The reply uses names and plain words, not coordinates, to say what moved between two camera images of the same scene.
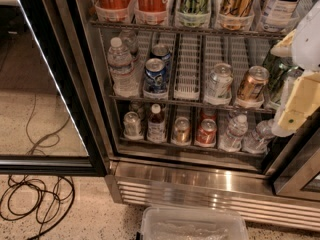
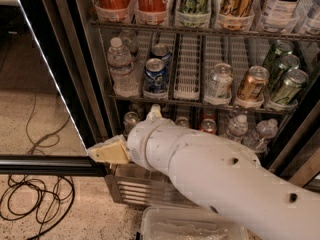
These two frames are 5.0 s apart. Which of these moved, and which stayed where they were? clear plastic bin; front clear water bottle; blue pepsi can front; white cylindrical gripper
Moved: white cylindrical gripper
Stayed: front clear water bottle; blue pepsi can front; clear plastic bin
